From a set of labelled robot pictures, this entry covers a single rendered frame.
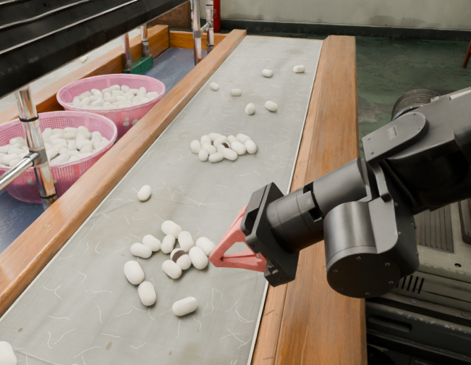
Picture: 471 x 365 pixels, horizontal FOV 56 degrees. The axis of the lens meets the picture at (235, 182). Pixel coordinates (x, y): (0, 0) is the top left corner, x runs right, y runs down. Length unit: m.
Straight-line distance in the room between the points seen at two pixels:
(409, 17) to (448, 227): 4.33
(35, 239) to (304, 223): 0.40
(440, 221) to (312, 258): 0.70
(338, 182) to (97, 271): 0.36
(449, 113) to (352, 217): 0.11
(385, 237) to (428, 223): 0.89
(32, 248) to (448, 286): 0.88
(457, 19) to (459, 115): 5.16
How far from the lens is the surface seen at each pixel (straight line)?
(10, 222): 0.89
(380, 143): 0.40
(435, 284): 1.15
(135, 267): 0.59
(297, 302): 0.54
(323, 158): 0.84
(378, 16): 5.38
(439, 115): 0.40
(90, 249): 0.67
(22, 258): 0.65
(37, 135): 0.71
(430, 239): 1.19
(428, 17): 5.47
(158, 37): 1.83
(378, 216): 0.37
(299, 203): 0.43
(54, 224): 0.69
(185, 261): 0.60
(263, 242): 0.42
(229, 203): 0.73
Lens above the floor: 1.15
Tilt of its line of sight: 31 degrees down
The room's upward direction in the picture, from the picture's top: 1 degrees clockwise
